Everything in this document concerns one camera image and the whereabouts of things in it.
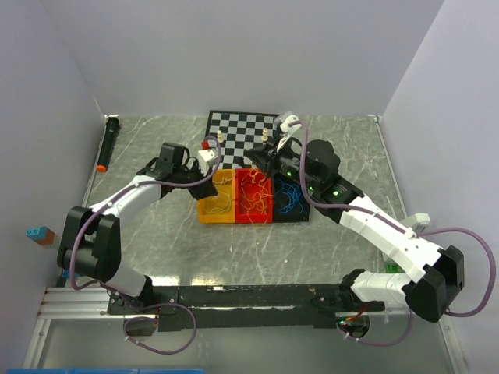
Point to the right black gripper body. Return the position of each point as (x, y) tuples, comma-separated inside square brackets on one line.
[(288, 160)]

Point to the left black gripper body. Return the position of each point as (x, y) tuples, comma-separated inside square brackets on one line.
[(191, 176)]

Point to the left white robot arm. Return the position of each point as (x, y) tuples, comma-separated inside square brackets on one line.
[(91, 244)]

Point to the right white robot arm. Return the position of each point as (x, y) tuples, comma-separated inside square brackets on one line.
[(432, 276)]

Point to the white chess pawn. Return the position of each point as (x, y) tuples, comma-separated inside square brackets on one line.
[(264, 136)]

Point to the black white chessboard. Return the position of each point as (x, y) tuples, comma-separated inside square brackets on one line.
[(240, 131)]

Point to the red plastic bin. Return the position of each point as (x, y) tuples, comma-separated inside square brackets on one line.
[(254, 198)]

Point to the yellow plastic bin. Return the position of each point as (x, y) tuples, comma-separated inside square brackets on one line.
[(219, 209)]

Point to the black plastic bin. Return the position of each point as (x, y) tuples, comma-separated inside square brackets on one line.
[(289, 203)]

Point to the black marker orange cap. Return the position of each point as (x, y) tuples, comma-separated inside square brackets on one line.
[(112, 128)]

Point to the white tilted stand device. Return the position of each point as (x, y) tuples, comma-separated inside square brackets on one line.
[(418, 222)]

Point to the green small toy block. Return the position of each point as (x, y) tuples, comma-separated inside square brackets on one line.
[(392, 268)]

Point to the blue brown toy block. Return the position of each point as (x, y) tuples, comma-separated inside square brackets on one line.
[(43, 236)]

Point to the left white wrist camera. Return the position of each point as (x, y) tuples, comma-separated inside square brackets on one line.
[(207, 158)]

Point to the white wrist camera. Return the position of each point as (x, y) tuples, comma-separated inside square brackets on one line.
[(207, 158), (287, 123)]

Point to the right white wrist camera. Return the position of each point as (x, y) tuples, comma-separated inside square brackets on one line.
[(287, 123)]

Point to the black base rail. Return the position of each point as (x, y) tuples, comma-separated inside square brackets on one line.
[(238, 306)]

